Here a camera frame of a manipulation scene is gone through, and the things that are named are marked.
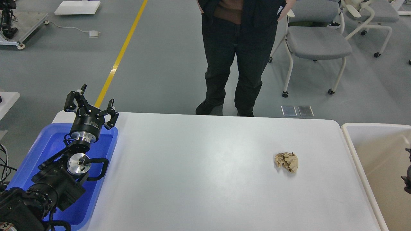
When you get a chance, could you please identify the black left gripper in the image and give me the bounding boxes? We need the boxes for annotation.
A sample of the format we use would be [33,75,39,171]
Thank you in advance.
[64,85,119,143]

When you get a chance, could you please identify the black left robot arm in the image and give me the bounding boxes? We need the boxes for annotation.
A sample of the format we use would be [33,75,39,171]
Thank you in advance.
[1,85,119,231]

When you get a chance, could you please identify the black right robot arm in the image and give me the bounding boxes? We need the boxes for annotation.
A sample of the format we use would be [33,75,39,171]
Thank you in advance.
[401,165,411,194]

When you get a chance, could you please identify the white side table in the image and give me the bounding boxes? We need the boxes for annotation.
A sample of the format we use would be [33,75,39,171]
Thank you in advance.
[0,91,21,120]

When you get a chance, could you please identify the blue plastic bin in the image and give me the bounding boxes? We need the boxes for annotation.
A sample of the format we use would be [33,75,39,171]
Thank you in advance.
[7,123,118,231]

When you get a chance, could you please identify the white flat board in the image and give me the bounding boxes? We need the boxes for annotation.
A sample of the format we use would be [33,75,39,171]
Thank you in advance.
[54,0,101,15]

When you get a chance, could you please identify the wheeled metal cart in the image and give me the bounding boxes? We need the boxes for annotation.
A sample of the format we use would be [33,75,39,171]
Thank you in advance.
[0,0,49,50]

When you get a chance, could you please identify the standing person in black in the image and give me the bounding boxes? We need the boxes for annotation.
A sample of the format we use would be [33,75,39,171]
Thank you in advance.
[195,0,296,117]

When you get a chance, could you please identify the left metal floor plate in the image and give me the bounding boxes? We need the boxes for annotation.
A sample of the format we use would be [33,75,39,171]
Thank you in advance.
[281,106,297,117]

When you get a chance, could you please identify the metal floor plate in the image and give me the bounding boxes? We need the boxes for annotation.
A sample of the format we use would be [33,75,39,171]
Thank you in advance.
[281,106,297,117]
[298,106,314,117]

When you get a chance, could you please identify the crumpled brown paper ball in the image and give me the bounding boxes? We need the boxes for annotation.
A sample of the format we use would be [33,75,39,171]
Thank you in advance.
[274,152,299,174]

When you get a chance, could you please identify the right metal floor plate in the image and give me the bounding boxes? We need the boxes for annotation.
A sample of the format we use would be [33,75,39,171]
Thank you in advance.
[298,106,314,117]

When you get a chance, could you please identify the white plastic bin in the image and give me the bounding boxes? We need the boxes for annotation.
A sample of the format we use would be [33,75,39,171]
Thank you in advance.
[341,123,411,231]

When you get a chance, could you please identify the white power adapter cable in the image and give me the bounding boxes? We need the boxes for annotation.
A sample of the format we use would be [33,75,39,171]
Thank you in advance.
[45,20,101,38]

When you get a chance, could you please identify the black cables at left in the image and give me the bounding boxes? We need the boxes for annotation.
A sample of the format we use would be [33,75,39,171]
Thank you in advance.
[0,143,17,185]

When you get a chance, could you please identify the grey chair white frame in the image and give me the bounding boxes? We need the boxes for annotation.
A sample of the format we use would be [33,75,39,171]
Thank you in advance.
[269,0,352,98]

